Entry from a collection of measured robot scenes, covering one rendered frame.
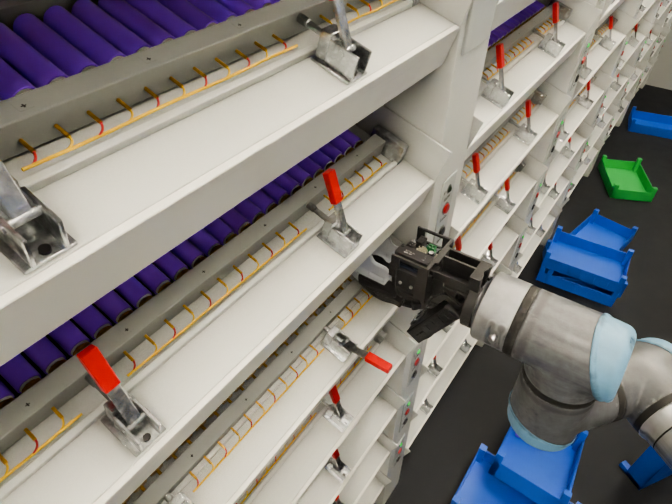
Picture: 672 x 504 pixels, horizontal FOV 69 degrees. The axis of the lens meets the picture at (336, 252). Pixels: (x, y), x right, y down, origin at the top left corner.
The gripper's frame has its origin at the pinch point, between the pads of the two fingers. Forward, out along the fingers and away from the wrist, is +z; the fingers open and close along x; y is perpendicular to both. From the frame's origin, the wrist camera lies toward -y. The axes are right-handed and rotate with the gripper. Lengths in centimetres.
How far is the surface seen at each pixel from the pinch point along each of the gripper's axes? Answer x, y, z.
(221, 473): 32.6, -5.4, -5.2
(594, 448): -61, -101, -49
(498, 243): -68, -43, -4
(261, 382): 22.9, -2.0, -2.9
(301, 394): 19.8, -5.7, -6.1
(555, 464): -46, -97, -40
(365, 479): 2, -63, -5
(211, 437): 31.2, -2.0, -3.1
